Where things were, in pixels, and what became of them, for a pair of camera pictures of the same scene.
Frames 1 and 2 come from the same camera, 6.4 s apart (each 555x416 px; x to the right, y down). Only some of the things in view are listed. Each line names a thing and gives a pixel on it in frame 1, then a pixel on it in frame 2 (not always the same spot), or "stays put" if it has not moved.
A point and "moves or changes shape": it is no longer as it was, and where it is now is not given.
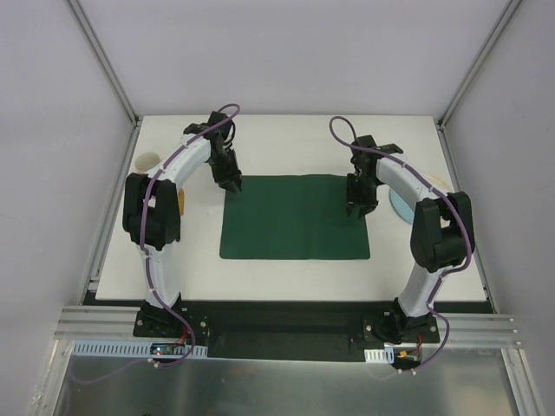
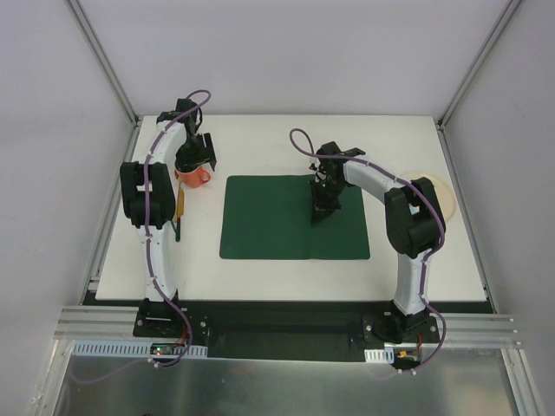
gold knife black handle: [181, 201] stays put
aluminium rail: [97, 322] stays put
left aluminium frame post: [104, 61] stays put
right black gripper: [361, 198] -> [323, 204]
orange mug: [146, 161] moves or changes shape
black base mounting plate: [286, 330] stays put
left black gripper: [228, 174] -> [192, 160]
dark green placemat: [293, 217] stays put
